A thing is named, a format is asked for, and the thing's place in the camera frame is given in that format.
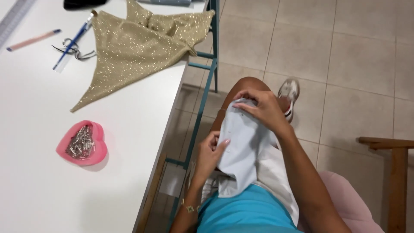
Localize person's right hand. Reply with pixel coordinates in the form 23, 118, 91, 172
232, 90, 290, 137

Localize person's left hand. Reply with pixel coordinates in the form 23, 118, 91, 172
193, 131, 231, 187

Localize person's leg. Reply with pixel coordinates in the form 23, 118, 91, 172
210, 76, 292, 133

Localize white fabric piece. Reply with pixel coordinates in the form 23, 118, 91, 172
254, 142, 300, 227

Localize black object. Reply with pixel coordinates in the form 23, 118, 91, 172
63, 0, 108, 11

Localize pink seat cushion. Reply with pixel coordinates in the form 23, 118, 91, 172
297, 170, 386, 233

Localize turquoise shirt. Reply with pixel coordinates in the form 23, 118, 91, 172
196, 183, 303, 233

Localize gold glitter fabric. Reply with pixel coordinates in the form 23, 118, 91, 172
70, 0, 216, 113

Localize white sneaker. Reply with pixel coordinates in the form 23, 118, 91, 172
277, 78, 301, 124

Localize gold bracelet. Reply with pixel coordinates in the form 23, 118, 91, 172
180, 198, 203, 214

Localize small thread snips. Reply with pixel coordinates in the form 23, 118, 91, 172
51, 38, 97, 61

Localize blue pen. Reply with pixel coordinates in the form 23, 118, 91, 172
52, 10, 98, 73

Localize teal metal table frame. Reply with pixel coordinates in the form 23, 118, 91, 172
164, 0, 220, 233

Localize heap of metal pins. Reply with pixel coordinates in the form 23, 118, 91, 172
65, 125, 96, 160

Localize pink heart-shaped dish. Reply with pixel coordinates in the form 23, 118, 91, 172
55, 120, 108, 167

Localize metal ruler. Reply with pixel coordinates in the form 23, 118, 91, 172
0, 0, 37, 49

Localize light blue fabric piece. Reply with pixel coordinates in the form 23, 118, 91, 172
216, 98, 279, 198

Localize pink pencil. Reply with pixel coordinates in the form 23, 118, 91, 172
6, 29, 62, 52

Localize wooden chair frame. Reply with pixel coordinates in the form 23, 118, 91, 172
356, 136, 414, 233

